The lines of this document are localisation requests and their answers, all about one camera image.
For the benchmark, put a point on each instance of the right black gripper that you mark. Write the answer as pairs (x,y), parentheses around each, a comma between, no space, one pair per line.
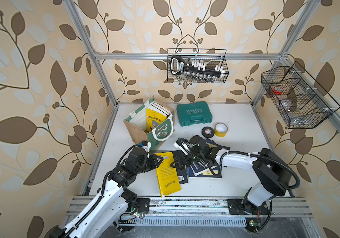
(184,157)

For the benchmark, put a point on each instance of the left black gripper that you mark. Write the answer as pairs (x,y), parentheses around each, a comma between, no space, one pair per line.
(154,162)

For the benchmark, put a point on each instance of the tan book black cover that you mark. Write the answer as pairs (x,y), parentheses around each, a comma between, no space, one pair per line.
(164,108)

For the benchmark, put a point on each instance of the navy blue book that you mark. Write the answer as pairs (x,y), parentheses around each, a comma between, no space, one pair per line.
(213,144)
(199,170)

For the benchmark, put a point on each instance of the yellow cartoon book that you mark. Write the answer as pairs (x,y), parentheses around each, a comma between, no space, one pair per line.
(154,117)

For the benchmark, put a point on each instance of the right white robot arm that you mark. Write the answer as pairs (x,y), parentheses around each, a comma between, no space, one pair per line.
(275,176)

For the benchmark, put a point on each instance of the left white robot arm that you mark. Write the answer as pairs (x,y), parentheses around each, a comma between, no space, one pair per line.
(114,198)

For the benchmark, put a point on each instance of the black tape roll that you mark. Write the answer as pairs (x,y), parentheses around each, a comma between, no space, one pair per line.
(208,132)

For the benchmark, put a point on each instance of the green plastic tool case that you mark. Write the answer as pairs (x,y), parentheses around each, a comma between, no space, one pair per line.
(194,113)

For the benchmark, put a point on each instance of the yellow tape roll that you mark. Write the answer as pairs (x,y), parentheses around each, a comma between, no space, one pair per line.
(221,129)

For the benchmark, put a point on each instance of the black socket set holder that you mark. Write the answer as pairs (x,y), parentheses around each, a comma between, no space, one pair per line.
(180,66)

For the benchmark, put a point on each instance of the red tape roll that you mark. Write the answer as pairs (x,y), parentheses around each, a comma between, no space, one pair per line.
(278,90)

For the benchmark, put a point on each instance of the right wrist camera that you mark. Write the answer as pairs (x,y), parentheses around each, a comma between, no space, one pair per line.
(181,145)

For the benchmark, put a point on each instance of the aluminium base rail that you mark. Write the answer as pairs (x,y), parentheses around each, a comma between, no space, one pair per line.
(197,212)

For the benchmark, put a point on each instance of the back black wire basket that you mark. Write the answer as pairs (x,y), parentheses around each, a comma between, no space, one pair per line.
(199,53)

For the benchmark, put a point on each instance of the side black wire basket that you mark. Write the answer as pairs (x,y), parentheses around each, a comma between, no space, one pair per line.
(305,103)

